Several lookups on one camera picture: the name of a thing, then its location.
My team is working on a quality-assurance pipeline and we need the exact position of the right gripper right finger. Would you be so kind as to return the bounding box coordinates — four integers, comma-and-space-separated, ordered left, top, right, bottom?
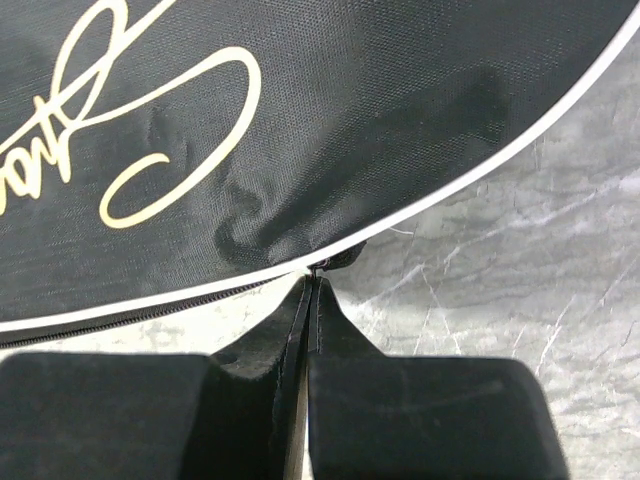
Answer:
308, 278, 569, 479

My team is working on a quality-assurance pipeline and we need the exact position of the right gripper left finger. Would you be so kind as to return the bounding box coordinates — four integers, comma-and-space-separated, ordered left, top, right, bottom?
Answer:
1, 277, 313, 479

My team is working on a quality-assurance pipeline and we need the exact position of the black racket cover bag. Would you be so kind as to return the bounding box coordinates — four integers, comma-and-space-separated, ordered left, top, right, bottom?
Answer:
1, 1, 639, 347

